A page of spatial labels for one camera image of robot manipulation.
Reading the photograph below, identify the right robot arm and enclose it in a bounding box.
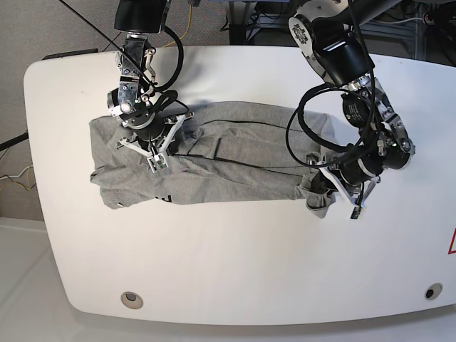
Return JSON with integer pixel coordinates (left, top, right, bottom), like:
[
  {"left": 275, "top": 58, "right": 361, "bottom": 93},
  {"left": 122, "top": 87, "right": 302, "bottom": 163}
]
[{"left": 108, "top": 1, "right": 194, "bottom": 172}]

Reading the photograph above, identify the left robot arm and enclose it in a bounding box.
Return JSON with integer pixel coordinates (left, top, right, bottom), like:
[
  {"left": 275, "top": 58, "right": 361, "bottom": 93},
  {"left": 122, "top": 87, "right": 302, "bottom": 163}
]
[{"left": 289, "top": 1, "right": 415, "bottom": 219}]

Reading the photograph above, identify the white cable at left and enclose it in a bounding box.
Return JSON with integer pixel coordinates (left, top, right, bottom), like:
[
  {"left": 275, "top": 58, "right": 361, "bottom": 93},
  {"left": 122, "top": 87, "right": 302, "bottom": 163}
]
[{"left": 0, "top": 165, "right": 35, "bottom": 192}]

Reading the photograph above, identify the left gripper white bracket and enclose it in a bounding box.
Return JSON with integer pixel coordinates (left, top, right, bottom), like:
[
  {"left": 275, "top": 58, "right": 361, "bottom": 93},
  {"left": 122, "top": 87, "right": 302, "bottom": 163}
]
[{"left": 310, "top": 156, "right": 381, "bottom": 214}]

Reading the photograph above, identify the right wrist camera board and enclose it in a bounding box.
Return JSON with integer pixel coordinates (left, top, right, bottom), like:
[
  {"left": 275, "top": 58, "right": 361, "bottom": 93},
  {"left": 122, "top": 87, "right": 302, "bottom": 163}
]
[{"left": 147, "top": 155, "right": 168, "bottom": 173}]

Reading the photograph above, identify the black bar behind table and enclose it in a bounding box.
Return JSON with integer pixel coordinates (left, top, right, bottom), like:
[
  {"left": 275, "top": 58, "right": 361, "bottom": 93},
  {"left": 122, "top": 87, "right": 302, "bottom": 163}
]
[{"left": 42, "top": 48, "right": 98, "bottom": 61}]

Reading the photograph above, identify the grey T-shirt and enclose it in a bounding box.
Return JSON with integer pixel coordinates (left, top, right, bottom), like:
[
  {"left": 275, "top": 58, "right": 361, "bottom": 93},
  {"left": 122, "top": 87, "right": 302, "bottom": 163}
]
[{"left": 89, "top": 102, "right": 321, "bottom": 209}]

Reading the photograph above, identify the left table grommet hole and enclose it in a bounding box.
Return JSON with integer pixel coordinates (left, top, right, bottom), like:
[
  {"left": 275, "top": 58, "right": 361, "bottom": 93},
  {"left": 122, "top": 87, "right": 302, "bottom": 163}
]
[{"left": 120, "top": 291, "right": 144, "bottom": 310}]

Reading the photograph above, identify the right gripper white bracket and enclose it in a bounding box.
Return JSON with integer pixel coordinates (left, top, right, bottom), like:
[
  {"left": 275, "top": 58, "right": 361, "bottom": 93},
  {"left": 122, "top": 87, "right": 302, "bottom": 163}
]
[{"left": 117, "top": 112, "right": 195, "bottom": 167}]

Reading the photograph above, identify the black table leg stand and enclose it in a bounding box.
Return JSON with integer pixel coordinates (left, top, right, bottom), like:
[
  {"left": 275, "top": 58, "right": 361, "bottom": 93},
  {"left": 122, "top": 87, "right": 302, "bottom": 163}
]
[{"left": 223, "top": 1, "right": 257, "bottom": 46}]

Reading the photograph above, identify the yellow cable on floor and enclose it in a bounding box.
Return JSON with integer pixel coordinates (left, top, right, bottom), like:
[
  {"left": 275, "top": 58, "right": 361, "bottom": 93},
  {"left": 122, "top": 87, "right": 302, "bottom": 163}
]
[{"left": 164, "top": 6, "right": 194, "bottom": 49}]

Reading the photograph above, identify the right table grommet hole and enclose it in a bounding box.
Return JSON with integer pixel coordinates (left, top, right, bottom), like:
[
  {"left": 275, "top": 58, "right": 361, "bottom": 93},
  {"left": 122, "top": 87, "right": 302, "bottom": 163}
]
[{"left": 425, "top": 283, "right": 443, "bottom": 301}]

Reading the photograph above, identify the table grommet hole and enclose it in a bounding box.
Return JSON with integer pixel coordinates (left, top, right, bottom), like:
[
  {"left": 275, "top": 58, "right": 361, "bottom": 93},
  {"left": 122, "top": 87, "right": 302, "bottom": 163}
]
[
  {"left": 120, "top": 291, "right": 144, "bottom": 310},
  {"left": 425, "top": 283, "right": 443, "bottom": 301}
]

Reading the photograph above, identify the red triangle sticker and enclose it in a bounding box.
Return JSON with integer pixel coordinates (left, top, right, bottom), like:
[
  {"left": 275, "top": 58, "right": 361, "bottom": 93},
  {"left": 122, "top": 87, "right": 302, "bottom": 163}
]
[{"left": 448, "top": 229, "right": 456, "bottom": 254}]

